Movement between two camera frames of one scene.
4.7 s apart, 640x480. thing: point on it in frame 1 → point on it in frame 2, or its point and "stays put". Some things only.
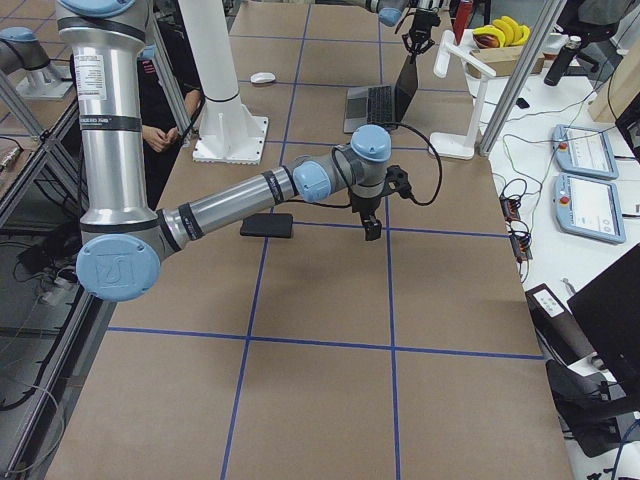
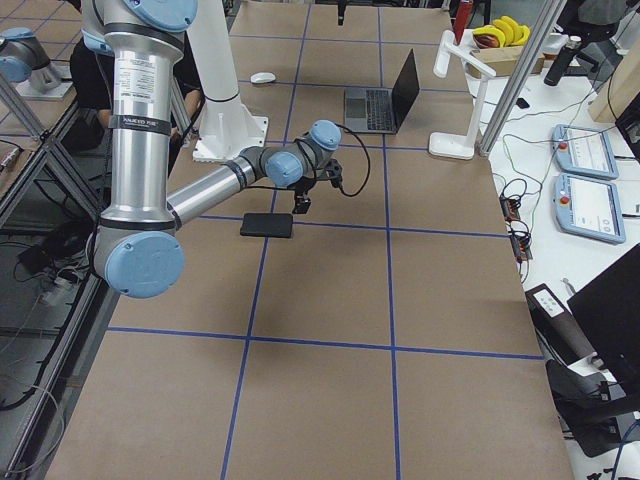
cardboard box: (503, 61) stays put
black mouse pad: (271, 225) stays put
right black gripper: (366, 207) → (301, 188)
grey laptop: (381, 105) stays put
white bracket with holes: (228, 132) stays put
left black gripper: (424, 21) → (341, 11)
